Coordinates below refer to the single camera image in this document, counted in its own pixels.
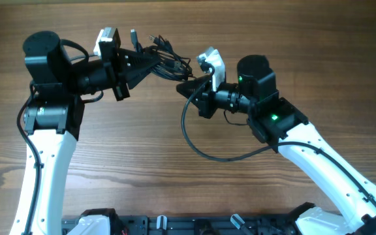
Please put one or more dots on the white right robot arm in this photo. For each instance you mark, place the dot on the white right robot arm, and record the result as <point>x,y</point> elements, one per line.
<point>281,127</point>

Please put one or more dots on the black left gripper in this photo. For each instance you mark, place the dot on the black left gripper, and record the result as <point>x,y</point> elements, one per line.
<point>116,72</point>

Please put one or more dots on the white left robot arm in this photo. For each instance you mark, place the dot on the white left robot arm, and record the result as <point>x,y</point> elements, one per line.
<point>50,119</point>

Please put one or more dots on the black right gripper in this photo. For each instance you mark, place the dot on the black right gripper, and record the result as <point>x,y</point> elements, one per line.
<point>205,100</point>

